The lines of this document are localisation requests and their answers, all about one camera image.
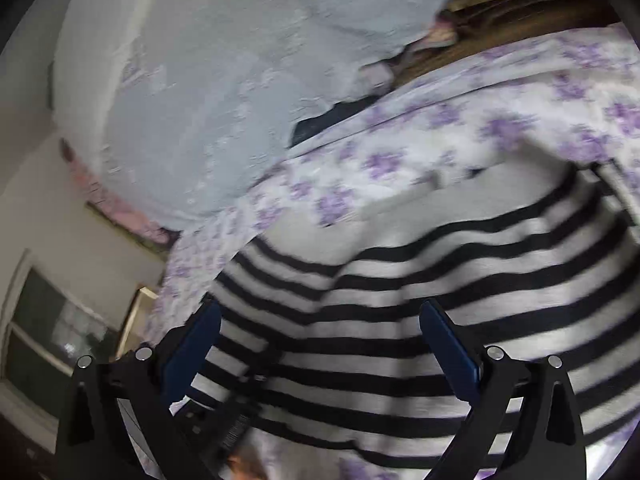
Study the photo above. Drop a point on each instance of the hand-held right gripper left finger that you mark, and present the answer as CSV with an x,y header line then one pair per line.
x,y
192,355

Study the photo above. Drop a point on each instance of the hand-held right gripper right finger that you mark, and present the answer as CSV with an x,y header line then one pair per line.
x,y
450,355

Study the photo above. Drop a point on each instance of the black and white striped shirt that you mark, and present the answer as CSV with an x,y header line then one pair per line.
x,y
400,310

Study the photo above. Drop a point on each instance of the person's left hand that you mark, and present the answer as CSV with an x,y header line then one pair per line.
x,y
245,467

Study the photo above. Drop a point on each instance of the beige wooden furniture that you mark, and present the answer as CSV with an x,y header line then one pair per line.
x,y
137,315

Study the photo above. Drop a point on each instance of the white framed window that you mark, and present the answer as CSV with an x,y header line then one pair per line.
x,y
40,340

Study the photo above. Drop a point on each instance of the pink cloth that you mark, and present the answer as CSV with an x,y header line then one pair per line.
x,y
125,212

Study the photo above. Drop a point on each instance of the purple floral bed sheet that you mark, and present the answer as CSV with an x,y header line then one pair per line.
x,y
500,125

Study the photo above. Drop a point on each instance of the brown wooden headboard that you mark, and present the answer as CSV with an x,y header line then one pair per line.
x,y
525,15

